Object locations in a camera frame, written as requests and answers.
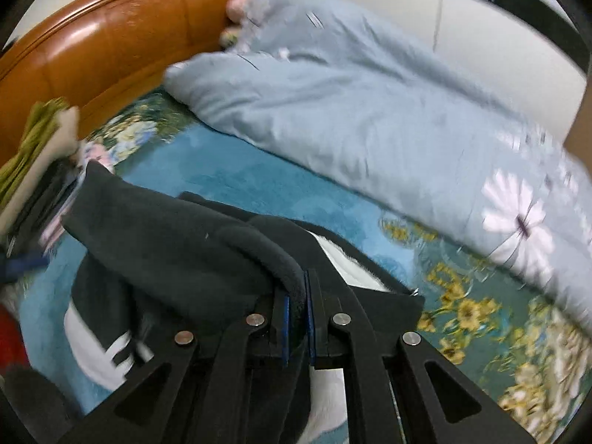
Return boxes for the black and white fleece garment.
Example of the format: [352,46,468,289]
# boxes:
[63,162,424,443]

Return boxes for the stack of folded clothes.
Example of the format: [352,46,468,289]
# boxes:
[1,98,115,285]

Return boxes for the teal floral bed blanket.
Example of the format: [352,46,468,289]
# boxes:
[18,89,592,444]

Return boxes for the light blue floral duvet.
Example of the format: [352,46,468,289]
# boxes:
[162,0,591,329]

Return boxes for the brown wooden headboard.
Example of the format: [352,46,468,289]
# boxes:
[1,0,228,161]

